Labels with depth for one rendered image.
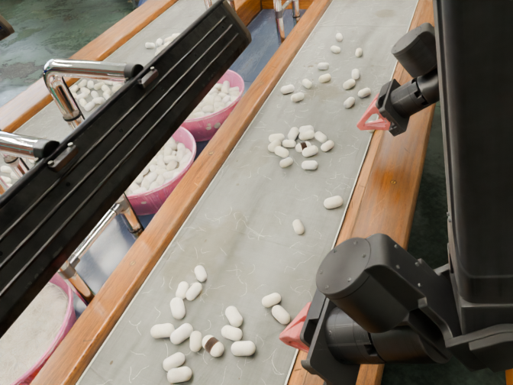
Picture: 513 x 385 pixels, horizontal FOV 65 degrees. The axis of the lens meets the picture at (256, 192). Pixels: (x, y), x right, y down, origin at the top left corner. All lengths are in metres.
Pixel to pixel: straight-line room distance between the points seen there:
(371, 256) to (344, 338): 0.12
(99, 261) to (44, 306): 0.15
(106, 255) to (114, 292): 0.20
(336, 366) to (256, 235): 0.38
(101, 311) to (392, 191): 0.55
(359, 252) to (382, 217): 0.42
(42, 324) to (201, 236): 0.31
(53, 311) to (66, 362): 0.14
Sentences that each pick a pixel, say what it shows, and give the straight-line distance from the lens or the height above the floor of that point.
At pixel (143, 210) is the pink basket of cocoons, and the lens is 0.95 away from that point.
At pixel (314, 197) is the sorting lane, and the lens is 0.82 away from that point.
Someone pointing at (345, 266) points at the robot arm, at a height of 1.05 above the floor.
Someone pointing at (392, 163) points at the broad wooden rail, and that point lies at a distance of 0.86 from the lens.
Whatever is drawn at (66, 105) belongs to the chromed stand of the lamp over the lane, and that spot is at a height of 1.05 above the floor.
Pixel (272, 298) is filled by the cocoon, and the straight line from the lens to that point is 0.67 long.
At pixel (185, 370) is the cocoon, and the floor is 0.76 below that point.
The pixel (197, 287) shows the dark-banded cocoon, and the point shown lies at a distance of 0.71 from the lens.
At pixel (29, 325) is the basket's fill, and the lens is 0.84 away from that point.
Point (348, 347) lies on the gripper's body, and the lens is 0.42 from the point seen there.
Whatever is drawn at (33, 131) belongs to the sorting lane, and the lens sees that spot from 1.34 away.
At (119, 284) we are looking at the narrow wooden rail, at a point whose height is 0.76.
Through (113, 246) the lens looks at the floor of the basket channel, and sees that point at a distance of 0.95.
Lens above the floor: 1.33
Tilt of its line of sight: 44 degrees down
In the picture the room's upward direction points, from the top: 12 degrees counter-clockwise
